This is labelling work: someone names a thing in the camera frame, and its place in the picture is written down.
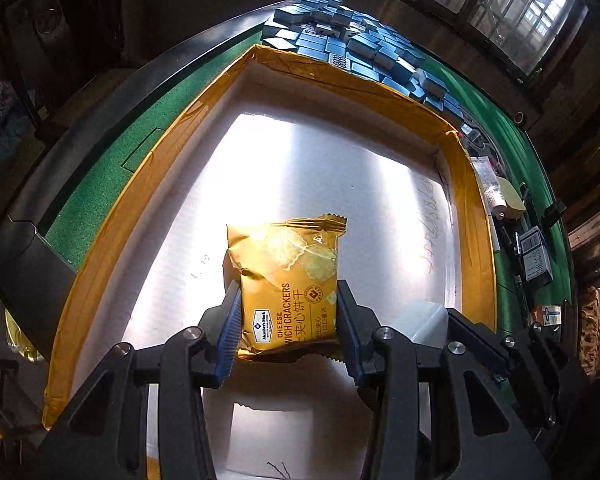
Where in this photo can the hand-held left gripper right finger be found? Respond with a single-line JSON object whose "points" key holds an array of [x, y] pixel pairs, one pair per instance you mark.
{"points": [[347, 340]]}

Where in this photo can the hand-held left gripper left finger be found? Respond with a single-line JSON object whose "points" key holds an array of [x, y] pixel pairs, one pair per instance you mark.
{"points": [[230, 340]]}

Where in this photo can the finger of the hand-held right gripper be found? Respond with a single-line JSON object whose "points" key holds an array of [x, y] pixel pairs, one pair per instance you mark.
{"points": [[547, 360], [480, 342]]}

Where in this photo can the white blue ointment box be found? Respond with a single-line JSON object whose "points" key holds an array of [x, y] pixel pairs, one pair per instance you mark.
{"points": [[547, 315]]}

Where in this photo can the yellow cracker packet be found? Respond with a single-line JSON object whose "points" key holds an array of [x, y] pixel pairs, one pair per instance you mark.
{"points": [[285, 280]]}

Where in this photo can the blue white medicine box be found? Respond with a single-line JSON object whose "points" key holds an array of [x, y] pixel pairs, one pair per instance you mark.
{"points": [[535, 257]]}

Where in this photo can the white foam box yellow tape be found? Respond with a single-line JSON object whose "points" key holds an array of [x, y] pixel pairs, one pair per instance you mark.
{"points": [[305, 160]]}

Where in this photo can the orange floral fabric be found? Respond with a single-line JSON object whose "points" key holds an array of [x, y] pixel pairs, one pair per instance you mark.
{"points": [[597, 330]]}

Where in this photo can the black ribbed plastic part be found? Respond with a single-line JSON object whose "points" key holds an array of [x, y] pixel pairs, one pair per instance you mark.
{"points": [[553, 212]]}

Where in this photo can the white printed tube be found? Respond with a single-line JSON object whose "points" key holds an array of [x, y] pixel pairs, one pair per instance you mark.
{"points": [[485, 180]]}

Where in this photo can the yellow plastic bag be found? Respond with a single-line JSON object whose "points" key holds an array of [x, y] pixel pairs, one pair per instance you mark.
{"points": [[22, 340]]}

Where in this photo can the mahjong table control panel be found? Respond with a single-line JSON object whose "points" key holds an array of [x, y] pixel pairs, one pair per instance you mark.
{"points": [[470, 135]]}

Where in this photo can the black red tape roll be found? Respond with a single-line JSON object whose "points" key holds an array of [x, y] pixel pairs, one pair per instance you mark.
{"points": [[520, 118]]}

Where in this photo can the pile of blue mahjong tiles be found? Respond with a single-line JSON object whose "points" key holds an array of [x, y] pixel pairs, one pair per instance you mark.
{"points": [[360, 45]]}

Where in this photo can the barred window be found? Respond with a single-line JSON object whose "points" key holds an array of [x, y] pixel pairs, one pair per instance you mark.
{"points": [[505, 0]]}

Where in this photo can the carved wooden chair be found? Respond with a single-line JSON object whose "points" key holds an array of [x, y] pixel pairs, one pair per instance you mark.
{"points": [[47, 15]]}

